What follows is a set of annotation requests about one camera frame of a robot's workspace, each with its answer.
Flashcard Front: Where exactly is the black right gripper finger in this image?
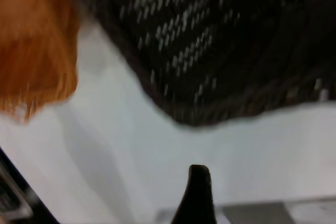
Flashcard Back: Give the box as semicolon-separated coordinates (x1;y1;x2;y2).
170;164;218;224

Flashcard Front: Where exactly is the black metal frame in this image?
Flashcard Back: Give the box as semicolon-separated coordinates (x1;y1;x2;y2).
0;146;60;224

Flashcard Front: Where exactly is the orange-brown wicker basket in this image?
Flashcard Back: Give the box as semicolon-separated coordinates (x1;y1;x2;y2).
0;0;79;126

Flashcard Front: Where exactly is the dark brown wicker basket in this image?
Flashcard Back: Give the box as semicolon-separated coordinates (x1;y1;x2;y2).
65;0;336;128

